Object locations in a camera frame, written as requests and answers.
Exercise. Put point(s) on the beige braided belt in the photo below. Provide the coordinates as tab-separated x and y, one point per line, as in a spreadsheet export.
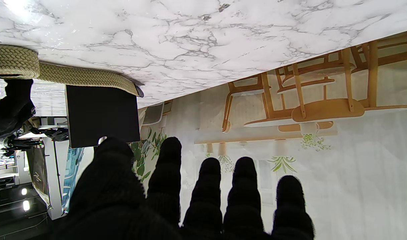
73	75

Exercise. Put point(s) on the black backdrop stand pole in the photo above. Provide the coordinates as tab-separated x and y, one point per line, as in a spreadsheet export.
57	173

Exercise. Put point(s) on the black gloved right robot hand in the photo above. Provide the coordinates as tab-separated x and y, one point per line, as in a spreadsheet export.
8	103

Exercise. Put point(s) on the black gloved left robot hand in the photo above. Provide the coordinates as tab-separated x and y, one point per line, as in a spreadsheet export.
190	206

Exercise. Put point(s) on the black square storage box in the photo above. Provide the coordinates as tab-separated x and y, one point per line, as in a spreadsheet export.
101	115

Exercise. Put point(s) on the printed room scene backdrop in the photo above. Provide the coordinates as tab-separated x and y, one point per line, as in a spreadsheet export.
290	140

